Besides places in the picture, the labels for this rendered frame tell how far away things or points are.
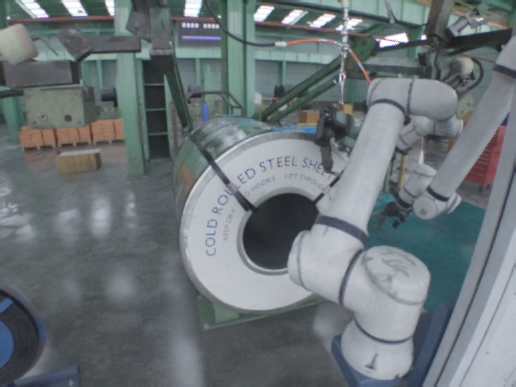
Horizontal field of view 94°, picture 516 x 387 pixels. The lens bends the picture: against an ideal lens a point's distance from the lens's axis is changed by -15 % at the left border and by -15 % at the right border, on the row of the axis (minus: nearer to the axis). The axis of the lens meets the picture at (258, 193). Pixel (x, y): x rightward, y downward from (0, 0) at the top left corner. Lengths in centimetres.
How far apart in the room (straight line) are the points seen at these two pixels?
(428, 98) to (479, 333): 65
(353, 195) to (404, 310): 31
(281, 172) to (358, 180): 78
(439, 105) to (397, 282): 58
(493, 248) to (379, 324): 29
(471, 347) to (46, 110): 128
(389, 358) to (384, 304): 16
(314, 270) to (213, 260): 97
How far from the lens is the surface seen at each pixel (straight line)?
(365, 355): 77
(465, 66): 211
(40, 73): 111
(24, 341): 160
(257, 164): 145
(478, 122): 101
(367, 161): 82
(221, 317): 214
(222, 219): 150
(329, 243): 72
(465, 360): 74
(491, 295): 63
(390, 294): 65
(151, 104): 764
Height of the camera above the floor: 153
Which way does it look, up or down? 19 degrees down
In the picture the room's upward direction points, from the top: straight up
